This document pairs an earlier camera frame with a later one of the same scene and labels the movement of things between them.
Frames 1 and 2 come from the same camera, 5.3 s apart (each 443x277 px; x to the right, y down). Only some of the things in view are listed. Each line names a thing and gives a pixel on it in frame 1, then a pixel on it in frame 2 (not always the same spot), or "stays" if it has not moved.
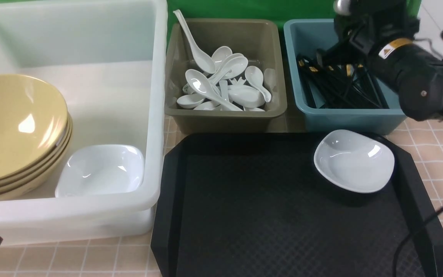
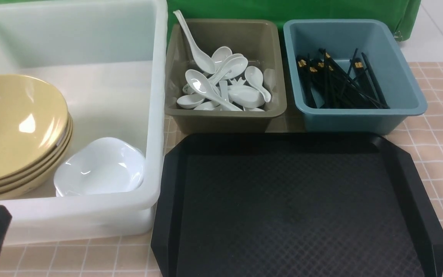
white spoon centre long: (198, 83) stays
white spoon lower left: (190, 100) stays
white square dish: (354, 161) -> (100, 166)
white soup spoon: (204, 61) stays
